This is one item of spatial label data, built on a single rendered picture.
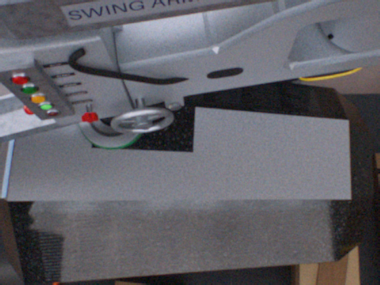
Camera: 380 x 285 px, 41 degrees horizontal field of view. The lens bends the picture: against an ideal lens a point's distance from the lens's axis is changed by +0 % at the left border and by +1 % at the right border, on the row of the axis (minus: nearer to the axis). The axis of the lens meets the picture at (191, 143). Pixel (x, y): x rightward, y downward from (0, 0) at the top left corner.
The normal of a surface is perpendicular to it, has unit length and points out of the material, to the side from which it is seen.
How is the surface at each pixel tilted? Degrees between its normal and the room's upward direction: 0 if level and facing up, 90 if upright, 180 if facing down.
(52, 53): 90
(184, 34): 4
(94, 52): 90
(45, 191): 0
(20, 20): 90
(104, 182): 0
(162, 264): 45
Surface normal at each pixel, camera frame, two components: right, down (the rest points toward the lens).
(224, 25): -0.66, -0.10
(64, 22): 0.15, 0.95
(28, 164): -0.04, -0.25
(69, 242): -0.02, 0.50
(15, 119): -0.29, -0.21
